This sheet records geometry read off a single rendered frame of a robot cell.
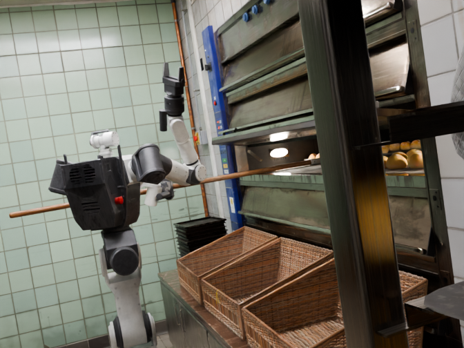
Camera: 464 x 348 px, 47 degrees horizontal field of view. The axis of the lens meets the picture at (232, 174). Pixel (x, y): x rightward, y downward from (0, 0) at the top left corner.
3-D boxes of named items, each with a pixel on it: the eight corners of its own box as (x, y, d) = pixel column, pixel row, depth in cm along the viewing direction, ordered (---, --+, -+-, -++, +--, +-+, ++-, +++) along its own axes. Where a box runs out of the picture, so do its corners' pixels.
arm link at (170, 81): (174, 83, 221) (175, 110, 226) (192, 79, 227) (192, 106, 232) (156, 77, 230) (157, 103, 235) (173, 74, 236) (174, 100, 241)
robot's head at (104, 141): (113, 151, 229) (110, 131, 228) (93, 155, 232) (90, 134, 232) (121, 150, 235) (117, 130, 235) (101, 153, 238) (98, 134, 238)
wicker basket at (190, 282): (252, 267, 337) (246, 224, 336) (287, 286, 283) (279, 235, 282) (178, 284, 323) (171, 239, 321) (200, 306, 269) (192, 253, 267)
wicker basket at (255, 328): (353, 315, 223) (343, 251, 222) (442, 362, 169) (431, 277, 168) (245, 344, 209) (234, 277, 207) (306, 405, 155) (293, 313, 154)
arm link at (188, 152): (195, 137, 241) (209, 170, 251) (178, 137, 247) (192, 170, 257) (182, 150, 235) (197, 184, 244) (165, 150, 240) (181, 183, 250)
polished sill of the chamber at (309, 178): (248, 179, 339) (247, 172, 339) (441, 185, 169) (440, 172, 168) (239, 180, 338) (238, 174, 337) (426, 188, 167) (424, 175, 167)
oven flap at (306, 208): (243, 214, 338) (249, 183, 339) (432, 256, 168) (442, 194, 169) (237, 213, 337) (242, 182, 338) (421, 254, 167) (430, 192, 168)
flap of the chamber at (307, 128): (211, 145, 331) (241, 146, 337) (374, 115, 161) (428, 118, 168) (211, 141, 331) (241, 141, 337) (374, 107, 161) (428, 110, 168)
